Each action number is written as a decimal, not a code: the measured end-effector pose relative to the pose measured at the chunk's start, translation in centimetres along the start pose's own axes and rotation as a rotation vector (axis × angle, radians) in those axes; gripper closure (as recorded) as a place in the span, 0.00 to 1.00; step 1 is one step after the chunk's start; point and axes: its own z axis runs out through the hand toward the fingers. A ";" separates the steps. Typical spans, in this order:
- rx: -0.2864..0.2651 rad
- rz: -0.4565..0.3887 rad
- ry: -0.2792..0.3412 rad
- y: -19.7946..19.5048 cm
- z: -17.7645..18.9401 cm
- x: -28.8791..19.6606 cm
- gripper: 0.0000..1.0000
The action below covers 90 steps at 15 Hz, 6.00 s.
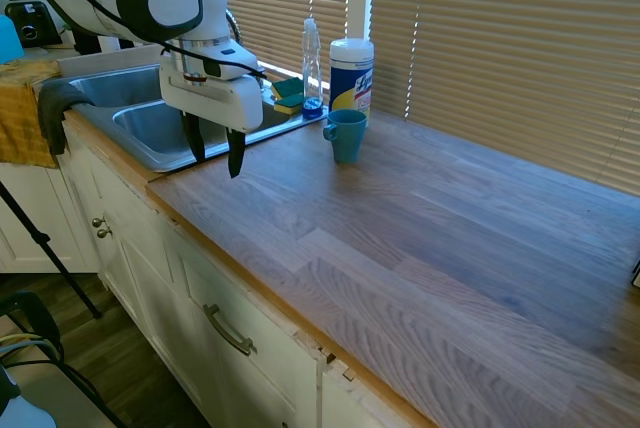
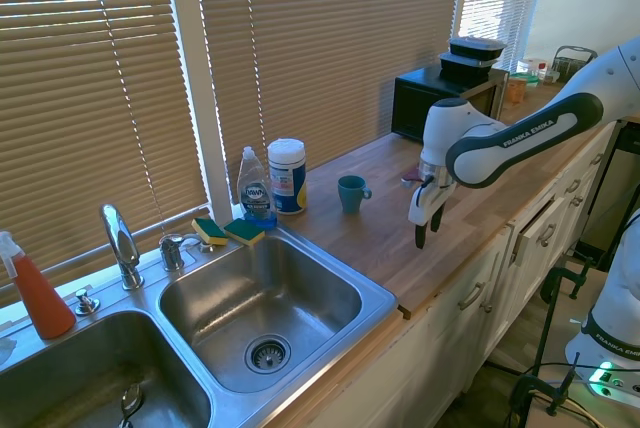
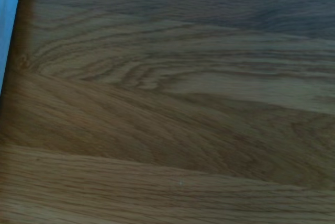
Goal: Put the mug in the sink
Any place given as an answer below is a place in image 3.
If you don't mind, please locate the stainless steel double sink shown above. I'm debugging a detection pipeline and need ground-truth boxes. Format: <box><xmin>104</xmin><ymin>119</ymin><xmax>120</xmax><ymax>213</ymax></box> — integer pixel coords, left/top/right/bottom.
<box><xmin>0</xmin><ymin>0</ymin><xmax>25</xmax><ymax>96</ymax></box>

